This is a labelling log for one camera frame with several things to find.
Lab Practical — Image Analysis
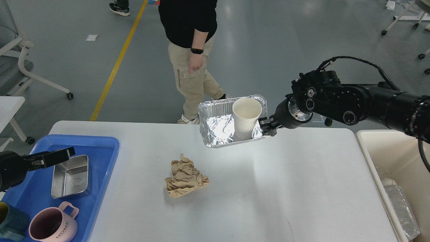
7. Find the pink HOME mug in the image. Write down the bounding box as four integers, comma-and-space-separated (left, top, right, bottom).
28, 202, 79, 242

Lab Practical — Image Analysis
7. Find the person in khaki trousers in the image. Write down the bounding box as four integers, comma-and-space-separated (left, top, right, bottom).
158, 0, 227, 124

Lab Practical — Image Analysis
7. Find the white wheeled stand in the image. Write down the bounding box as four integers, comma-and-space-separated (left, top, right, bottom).
381, 0, 430, 76

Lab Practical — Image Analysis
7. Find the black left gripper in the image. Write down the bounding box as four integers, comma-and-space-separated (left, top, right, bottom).
0, 147, 76, 192

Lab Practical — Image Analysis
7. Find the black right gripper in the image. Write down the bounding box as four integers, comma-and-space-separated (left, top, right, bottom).
259, 97, 313, 136

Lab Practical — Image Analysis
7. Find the stainless steel rectangular container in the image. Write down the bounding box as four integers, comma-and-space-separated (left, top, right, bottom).
51, 155, 91, 200

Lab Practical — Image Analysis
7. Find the teal yellow cup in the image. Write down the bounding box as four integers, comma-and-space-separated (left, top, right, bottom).
0, 201, 30, 242

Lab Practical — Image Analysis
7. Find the white paper cup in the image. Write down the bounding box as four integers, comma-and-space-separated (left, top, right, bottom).
232, 97, 262, 140

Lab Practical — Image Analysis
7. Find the blue plastic tray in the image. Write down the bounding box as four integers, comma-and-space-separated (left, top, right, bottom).
2, 134, 120, 242

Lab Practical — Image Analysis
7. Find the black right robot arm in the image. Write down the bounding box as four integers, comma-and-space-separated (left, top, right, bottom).
258, 56, 430, 169

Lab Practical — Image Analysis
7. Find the brown paper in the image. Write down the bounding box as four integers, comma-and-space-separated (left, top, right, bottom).
164, 154, 210, 199

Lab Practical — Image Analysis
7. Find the person with dark sneaker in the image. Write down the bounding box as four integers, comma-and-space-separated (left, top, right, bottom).
109, 0, 130, 16

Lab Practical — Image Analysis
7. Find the beige plastic bin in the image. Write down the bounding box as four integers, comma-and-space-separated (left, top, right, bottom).
356, 130, 430, 242

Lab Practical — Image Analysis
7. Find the clear floor plate right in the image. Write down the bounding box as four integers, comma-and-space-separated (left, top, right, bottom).
311, 113, 325, 123

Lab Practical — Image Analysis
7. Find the aluminium foil tray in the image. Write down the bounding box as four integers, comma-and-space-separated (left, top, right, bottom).
198, 97, 277, 148

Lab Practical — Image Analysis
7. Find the white side table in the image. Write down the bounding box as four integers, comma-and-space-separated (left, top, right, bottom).
0, 95, 35, 145

